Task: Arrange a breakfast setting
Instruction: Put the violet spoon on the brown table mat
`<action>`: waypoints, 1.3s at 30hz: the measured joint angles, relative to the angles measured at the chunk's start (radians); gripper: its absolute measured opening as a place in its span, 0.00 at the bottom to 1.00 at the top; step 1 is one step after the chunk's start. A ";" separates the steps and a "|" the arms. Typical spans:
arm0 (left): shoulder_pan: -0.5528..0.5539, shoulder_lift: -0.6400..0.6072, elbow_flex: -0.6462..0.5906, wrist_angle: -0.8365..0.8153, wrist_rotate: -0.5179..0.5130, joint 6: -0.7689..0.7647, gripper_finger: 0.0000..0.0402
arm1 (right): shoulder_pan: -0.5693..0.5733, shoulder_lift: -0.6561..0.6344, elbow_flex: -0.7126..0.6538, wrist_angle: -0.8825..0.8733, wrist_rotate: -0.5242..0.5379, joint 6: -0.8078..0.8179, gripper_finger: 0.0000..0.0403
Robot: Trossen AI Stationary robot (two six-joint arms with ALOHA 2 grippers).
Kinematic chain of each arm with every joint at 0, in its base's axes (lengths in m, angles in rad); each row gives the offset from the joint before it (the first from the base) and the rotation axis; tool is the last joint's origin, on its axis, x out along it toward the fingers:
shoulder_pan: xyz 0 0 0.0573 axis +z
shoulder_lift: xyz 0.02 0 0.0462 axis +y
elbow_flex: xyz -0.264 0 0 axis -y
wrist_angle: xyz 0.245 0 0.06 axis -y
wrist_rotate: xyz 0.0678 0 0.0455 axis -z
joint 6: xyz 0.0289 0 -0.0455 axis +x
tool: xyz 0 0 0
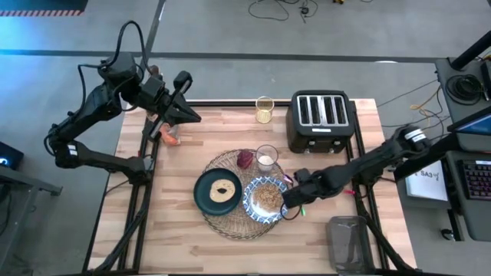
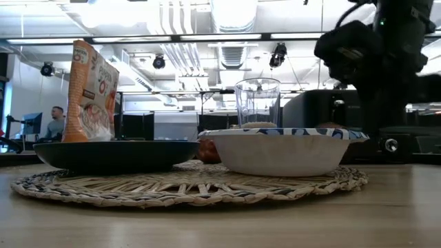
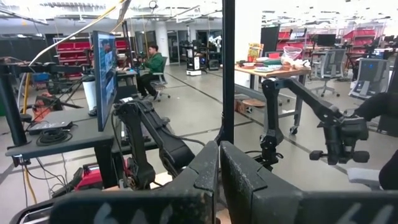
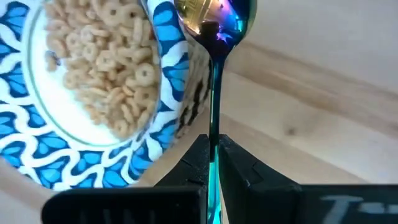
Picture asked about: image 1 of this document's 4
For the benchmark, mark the red apple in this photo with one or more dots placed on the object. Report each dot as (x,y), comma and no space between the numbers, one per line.
(244,160)

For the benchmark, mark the small grey desk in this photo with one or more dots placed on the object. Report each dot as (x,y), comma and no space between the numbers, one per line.
(445,107)

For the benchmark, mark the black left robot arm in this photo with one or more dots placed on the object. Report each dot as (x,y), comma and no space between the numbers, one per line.
(92,107)

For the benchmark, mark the black four-slot toaster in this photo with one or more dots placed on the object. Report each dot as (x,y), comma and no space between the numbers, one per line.
(320,111)

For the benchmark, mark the blue patterned paper bowl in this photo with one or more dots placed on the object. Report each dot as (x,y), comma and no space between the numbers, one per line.
(249,211)

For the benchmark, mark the hazard-striped floor mat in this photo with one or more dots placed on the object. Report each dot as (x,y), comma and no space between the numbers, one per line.
(38,4)

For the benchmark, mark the backlit black keyboard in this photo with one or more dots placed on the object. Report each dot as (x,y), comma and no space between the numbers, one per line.
(479,180)

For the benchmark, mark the black caster wheel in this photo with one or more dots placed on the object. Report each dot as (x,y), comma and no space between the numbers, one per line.
(448,234)

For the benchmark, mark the black box with blue light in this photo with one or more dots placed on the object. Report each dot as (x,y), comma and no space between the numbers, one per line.
(11,153)

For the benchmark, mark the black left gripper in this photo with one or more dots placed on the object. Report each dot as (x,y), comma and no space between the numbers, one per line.
(157,97)

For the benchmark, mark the laptop with blue screen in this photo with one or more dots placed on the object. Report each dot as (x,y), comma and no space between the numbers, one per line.
(479,126)

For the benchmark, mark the black pole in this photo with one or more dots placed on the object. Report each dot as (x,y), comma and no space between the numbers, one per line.
(472,51)

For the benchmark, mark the white label sheet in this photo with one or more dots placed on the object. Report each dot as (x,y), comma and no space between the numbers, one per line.
(426,188)

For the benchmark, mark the clear grey plastic container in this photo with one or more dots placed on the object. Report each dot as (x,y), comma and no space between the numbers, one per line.
(349,245)

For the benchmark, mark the clear glass with milk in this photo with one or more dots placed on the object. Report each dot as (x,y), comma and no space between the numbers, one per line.
(267,159)

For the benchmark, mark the dark green plate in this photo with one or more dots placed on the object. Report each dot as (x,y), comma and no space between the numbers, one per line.
(203,199)

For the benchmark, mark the yellow tinted glass cup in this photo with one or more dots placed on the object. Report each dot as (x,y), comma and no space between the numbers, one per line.
(264,115)

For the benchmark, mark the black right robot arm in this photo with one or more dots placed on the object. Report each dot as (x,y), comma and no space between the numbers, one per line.
(368,165)

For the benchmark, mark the grey metal table leg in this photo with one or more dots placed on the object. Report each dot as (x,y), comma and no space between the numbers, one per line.
(23,180)

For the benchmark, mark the round woven straw placemat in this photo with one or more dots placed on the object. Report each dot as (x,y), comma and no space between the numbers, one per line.
(234,228)

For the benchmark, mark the orange pumpkin cereal bag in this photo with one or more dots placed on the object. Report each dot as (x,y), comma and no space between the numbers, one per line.
(170,136)

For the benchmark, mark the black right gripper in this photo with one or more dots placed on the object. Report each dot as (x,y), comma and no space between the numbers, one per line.
(310,184)

